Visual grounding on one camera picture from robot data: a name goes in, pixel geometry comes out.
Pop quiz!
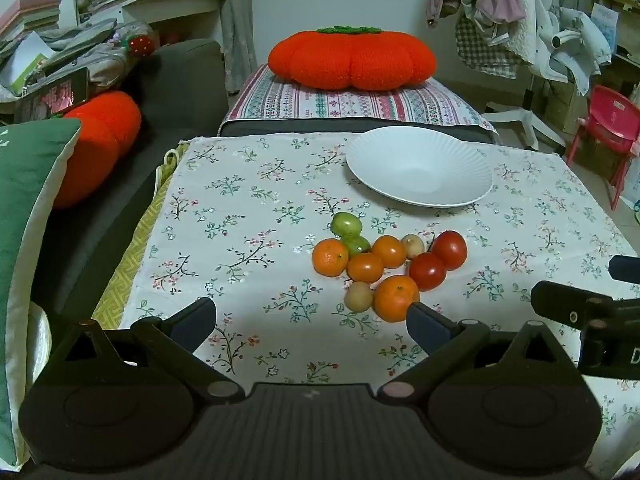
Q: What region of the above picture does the red plastic chair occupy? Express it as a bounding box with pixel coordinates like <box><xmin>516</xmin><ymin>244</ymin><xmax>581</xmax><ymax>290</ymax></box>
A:
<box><xmin>565</xmin><ymin>85</ymin><xmax>640</xmax><ymax>211</ymax></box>

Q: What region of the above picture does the red strawberry plush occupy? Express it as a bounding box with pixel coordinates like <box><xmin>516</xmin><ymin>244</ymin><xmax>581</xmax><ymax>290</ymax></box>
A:
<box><xmin>127</xmin><ymin>34</ymin><xmax>159</xmax><ymax>57</ymax></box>

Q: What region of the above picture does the orange tomato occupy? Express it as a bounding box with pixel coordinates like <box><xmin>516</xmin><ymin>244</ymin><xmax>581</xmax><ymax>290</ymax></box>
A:
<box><xmin>370</xmin><ymin>235</ymin><xmax>407</xmax><ymax>269</ymax></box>
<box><xmin>346</xmin><ymin>252</ymin><xmax>385</xmax><ymax>284</ymax></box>

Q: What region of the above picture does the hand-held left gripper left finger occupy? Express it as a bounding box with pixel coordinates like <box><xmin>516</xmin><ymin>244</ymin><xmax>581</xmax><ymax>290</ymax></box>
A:
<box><xmin>50</xmin><ymin>297</ymin><xmax>246</xmax><ymax>405</ymax></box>

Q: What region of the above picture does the grey sofa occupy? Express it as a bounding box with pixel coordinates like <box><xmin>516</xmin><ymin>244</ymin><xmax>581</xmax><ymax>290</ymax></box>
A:
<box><xmin>30</xmin><ymin>39</ymin><xmax>228</xmax><ymax>326</ymax></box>

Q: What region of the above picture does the white shelf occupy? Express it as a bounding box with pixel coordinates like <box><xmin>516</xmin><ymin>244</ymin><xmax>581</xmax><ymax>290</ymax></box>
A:
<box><xmin>122</xmin><ymin>0</ymin><xmax>228</xmax><ymax>26</ymax></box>

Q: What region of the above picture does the grey curtain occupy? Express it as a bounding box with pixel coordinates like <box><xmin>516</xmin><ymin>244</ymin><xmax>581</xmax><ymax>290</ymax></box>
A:
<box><xmin>185</xmin><ymin>0</ymin><xmax>258</xmax><ymax>96</ymax></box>

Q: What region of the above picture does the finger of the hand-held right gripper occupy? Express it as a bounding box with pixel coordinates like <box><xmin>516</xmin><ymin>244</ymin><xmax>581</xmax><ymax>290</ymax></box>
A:
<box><xmin>609</xmin><ymin>255</ymin><xmax>640</xmax><ymax>284</ymax></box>
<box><xmin>531</xmin><ymin>280</ymin><xmax>640</xmax><ymax>332</ymax></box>

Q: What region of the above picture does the green lime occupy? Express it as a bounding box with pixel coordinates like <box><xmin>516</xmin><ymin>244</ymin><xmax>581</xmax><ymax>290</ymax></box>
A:
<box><xmin>341</xmin><ymin>234</ymin><xmax>372</xmax><ymax>257</ymax></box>
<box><xmin>330</xmin><ymin>212</ymin><xmax>363</xmax><ymax>239</ymax></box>

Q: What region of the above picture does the small beige round fruit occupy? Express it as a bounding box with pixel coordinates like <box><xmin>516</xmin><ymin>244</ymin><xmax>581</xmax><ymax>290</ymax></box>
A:
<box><xmin>401</xmin><ymin>233</ymin><xmax>426</xmax><ymax>260</ymax></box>
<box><xmin>343</xmin><ymin>281</ymin><xmax>374</xmax><ymax>312</ymax></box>

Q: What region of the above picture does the floral white tablecloth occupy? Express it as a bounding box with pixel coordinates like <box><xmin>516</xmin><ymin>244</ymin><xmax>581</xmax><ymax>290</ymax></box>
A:
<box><xmin>120</xmin><ymin>132</ymin><xmax>640</xmax><ymax>480</ymax></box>

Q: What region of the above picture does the orange mandarin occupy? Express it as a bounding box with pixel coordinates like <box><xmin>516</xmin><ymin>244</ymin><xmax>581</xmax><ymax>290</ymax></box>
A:
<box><xmin>373</xmin><ymin>275</ymin><xmax>421</xmax><ymax>323</ymax></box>
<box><xmin>312</xmin><ymin>238</ymin><xmax>350</xmax><ymax>278</ymax></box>

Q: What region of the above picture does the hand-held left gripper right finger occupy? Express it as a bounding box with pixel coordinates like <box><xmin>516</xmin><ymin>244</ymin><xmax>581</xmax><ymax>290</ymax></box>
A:
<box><xmin>378</xmin><ymin>301</ymin><xmax>576</xmax><ymax>404</ymax></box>

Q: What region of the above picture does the striped patterned cushion cover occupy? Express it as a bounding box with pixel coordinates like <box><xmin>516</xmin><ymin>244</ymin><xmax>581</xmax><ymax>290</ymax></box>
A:
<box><xmin>222</xmin><ymin>64</ymin><xmax>493</xmax><ymax>133</ymax></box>

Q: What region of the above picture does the pile of hanging clothes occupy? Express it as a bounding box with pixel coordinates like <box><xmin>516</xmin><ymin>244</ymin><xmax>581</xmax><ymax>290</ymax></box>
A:
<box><xmin>425</xmin><ymin>0</ymin><xmax>615</xmax><ymax>96</ymax></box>

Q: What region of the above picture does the white ribbed plate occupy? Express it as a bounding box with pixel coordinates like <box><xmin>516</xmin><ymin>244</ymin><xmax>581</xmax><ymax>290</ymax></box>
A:
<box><xmin>346</xmin><ymin>126</ymin><xmax>494</xmax><ymax>208</ymax></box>

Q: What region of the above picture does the red tomato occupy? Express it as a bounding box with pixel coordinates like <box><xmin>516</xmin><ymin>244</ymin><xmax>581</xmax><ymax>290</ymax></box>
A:
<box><xmin>431</xmin><ymin>230</ymin><xmax>468</xmax><ymax>271</ymax></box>
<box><xmin>408</xmin><ymin>252</ymin><xmax>447</xmax><ymax>292</ymax></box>

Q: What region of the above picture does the white chair base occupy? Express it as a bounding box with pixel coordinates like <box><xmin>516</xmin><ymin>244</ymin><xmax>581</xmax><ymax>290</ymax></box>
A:
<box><xmin>482</xmin><ymin>67</ymin><xmax>568</xmax><ymax>152</ymax></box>

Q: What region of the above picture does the yellow patterned mat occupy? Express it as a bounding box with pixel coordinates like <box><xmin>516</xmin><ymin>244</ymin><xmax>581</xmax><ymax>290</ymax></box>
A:
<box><xmin>90</xmin><ymin>141</ymin><xmax>191</xmax><ymax>331</ymax></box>

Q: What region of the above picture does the orange knitted pumpkin cushion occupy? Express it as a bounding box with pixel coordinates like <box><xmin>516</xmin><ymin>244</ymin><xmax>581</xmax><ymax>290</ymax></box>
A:
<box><xmin>267</xmin><ymin>26</ymin><xmax>437</xmax><ymax>92</ymax></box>

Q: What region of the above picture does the green and white pillow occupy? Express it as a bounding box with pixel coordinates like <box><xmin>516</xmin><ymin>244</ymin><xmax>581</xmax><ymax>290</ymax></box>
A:
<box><xmin>0</xmin><ymin>119</ymin><xmax>83</xmax><ymax>472</ymax></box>

